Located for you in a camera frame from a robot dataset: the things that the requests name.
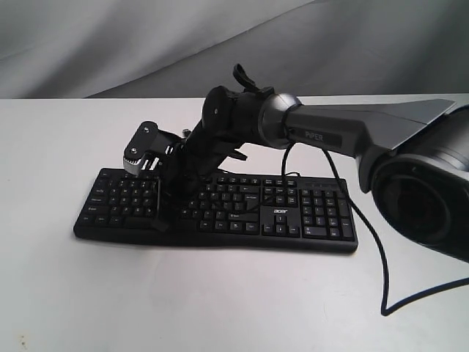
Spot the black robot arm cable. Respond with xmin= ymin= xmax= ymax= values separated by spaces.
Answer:
xmin=252 ymin=142 xmax=469 ymax=317

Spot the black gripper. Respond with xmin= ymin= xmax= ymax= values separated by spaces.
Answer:
xmin=148 ymin=121 xmax=247 ymax=232

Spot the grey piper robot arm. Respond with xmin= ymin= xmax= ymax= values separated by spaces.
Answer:
xmin=146 ymin=86 xmax=468 ymax=261

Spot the black acer keyboard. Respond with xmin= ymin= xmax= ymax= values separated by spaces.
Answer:
xmin=73 ymin=169 xmax=358 ymax=253

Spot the grey backdrop cloth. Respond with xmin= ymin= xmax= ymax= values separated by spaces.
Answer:
xmin=1 ymin=1 xmax=468 ymax=98

